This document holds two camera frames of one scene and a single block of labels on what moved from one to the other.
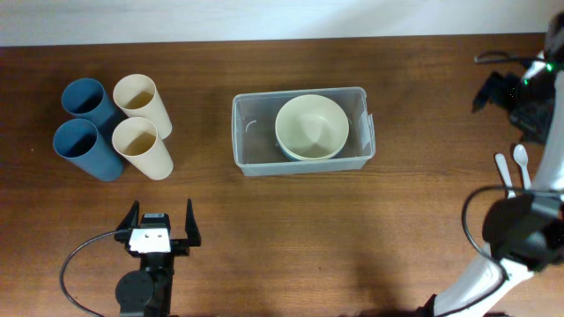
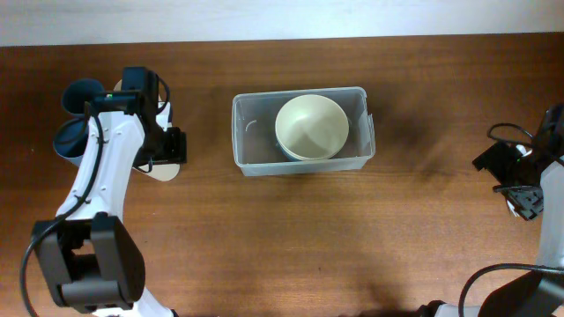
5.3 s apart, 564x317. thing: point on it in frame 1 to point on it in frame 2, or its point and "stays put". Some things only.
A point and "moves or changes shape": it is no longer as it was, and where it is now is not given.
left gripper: (181, 246) to (177, 152)
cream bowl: (311, 127) stays put
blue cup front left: (78, 142) stays put
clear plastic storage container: (302, 130) stays put
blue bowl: (296, 159) moves or changes shape
